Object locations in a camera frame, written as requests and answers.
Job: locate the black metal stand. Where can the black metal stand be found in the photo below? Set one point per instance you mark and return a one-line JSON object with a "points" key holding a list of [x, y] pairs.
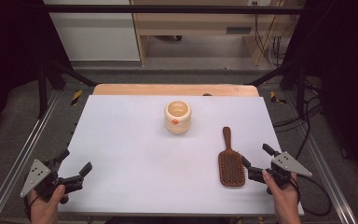
{"points": [[43, 90], [298, 84]]}

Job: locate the aluminium floor rail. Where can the aluminium floor rail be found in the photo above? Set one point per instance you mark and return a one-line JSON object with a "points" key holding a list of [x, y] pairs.
{"points": [[18, 161], [329, 180]]}

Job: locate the white table sheet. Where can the white table sheet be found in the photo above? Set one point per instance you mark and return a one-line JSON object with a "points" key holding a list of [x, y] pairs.
{"points": [[155, 168]]}

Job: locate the white cabinet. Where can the white cabinet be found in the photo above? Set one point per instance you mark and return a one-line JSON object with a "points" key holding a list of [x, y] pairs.
{"points": [[93, 34]]}

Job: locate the light wooden desk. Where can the light wooden desk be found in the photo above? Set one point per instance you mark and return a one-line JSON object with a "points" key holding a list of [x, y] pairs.
{"points": [[199, 21]]}

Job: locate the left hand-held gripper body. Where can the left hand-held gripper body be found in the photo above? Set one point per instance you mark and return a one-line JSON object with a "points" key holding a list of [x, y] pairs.
{"points": [[40, 183]]}

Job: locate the person's left hand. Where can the person's left hand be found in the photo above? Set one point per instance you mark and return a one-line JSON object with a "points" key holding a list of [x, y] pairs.
{"points": [[45, 210]]}

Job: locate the cream ceramic cup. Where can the cream ceramic cup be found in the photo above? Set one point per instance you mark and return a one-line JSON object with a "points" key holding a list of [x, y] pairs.
{"points": [[177, 123]]}

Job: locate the black curtain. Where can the black curtain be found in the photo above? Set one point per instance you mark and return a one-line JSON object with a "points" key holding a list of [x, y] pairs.
{"points": [[345, 77], [9, 56]]}

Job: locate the wooden table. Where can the wooden table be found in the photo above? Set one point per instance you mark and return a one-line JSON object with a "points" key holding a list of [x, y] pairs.
{"points": [[155, 89]]}

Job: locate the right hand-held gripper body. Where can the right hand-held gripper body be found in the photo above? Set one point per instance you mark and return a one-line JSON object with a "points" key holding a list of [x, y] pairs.
{"points": [[284, 165]]}

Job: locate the person's right hand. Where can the person's right hand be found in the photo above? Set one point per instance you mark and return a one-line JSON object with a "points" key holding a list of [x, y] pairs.
{"points": [[284, 199]]}

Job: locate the brown wooden hairbrush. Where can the brown wooden hairbrush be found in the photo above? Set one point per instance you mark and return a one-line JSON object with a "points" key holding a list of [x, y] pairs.
{"points": [[231, 168]]}

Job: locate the black horizontal frame bar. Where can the black horizontal frame bar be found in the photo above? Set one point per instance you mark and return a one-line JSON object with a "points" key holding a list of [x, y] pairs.
{"points": [[167, 9]]}

